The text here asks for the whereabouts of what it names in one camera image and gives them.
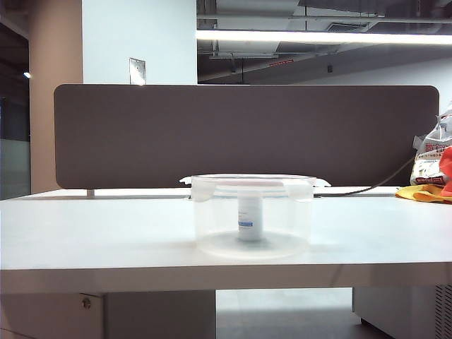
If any round clear plastic lid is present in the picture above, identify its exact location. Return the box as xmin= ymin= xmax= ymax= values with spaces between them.
xmin=178 ymin=172 xmax=332 ymax=203

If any round clear plastic box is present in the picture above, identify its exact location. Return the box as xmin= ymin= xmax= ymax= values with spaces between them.
xmin=191 ymin=174 xmax=314 ymax=261

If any small white medicine bottle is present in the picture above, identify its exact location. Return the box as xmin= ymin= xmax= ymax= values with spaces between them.
xmin=237 ymin=196 xmax=264 ymax=243

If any grey desk divider panel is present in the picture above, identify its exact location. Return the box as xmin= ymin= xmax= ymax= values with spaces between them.
xmin=54 ymin=83 xmax=441 ymax=190

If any long ceiling light strip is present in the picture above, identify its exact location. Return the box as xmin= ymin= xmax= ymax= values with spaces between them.
xmin=196 ymin=28 xmax=452 ymax=46

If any white under-desk cabinet with lock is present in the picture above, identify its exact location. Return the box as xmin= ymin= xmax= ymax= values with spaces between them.
xmin=0 ymin=291 xmax=218 ymax=339

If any yellow cloth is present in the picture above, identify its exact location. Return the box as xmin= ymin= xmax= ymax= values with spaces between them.
xmin=395 ymin=183 xmax=452 ymax=206

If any white printed plastic bag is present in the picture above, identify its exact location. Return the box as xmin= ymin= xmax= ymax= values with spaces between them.
xmin=410 ymin=100 xmax=452 ymax=187

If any red cloth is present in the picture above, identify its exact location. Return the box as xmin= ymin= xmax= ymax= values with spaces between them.
xmin=439 ymin=145 xmax=452 ymax=201

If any white vented under-desk case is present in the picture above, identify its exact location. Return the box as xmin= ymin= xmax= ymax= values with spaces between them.
xmin=352 ymin=284 xmax=452 ymax=339

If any silver wall plate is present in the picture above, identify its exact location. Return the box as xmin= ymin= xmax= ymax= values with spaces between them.
xmin=128 ymin=56 xmax=147 ymax=86

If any grey cable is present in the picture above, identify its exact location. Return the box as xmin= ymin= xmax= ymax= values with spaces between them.
xmin=313 ymin=154 xmax=418 ymax=197

